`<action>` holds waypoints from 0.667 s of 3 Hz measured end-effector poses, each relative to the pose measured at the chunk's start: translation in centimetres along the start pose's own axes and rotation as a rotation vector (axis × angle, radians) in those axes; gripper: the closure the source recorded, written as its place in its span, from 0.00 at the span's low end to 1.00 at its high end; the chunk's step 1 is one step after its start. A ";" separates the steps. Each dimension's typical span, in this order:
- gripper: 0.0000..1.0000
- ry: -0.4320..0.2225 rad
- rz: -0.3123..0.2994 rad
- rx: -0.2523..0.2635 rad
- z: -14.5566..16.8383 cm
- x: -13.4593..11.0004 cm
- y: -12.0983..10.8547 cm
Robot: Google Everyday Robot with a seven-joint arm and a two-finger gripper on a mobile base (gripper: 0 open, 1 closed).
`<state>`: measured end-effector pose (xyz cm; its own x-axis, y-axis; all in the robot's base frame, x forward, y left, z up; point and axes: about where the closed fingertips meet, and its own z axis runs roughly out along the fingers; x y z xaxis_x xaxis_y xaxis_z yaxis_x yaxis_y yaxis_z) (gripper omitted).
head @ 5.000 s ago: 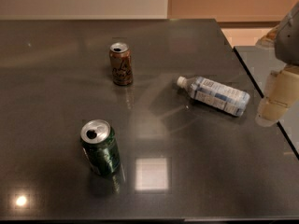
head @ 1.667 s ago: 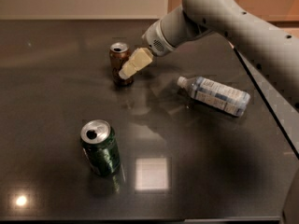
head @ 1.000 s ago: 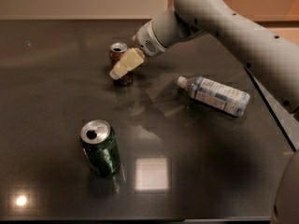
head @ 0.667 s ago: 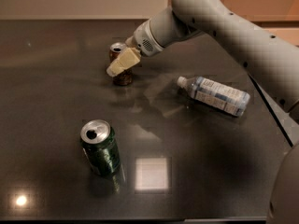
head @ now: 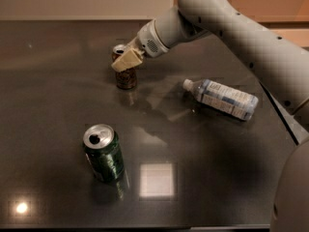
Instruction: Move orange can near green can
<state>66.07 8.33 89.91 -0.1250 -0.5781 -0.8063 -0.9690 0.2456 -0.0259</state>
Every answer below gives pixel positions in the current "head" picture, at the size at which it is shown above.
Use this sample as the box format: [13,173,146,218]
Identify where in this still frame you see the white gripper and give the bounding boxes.
[111,20,169,73]

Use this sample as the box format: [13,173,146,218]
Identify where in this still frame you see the orange soda can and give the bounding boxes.
[112,44,137,90]

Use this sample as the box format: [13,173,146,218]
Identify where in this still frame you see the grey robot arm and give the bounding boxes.
[112,0,309,232]

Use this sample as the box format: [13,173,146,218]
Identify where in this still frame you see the green soda can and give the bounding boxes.
[83,124,125,183]

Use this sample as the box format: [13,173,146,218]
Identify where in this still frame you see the clear plastic water bottle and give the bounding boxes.
[183,79,259,121]

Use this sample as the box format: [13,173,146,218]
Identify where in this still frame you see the grey side table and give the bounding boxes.
[261,84,309,145]

